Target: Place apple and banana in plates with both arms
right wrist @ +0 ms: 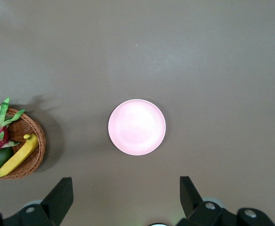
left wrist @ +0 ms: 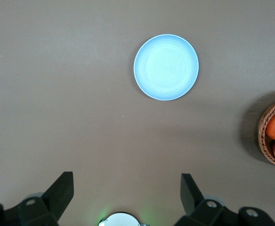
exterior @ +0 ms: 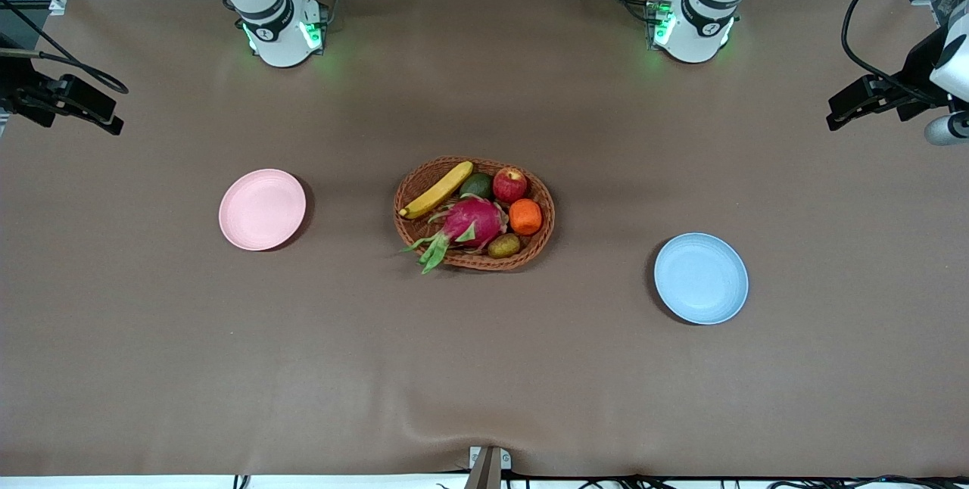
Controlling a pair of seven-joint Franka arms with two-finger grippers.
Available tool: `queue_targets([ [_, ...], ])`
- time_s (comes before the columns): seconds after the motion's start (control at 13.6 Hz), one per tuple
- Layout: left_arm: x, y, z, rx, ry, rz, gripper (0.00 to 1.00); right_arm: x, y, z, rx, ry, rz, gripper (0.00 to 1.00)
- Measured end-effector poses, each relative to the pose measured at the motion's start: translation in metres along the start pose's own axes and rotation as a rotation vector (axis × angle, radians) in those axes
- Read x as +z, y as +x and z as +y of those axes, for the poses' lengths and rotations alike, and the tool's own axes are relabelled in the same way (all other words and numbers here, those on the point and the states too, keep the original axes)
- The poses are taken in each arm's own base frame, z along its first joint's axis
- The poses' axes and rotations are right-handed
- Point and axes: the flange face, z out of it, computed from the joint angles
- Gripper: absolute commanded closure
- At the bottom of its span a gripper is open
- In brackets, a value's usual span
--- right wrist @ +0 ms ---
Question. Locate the brown wicker basket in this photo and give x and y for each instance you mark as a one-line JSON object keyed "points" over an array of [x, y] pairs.
{"points": [[18, 128]]}

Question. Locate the yellow banana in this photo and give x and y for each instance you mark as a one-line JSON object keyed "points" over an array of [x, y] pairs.
{"points": [[17, 156]]}

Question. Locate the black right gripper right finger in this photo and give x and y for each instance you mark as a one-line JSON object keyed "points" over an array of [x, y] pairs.
{"points": [[191, 202]]}

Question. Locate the brown table cloth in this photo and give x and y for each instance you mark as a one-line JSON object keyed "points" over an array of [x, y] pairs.
{"points": [[198, 70]]}

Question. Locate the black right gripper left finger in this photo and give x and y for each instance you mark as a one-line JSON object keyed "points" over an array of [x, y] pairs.
{"points": [[55, 202]]}

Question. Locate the pink round plate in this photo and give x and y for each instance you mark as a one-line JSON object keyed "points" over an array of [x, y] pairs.
{"points": [[137, 127]]}

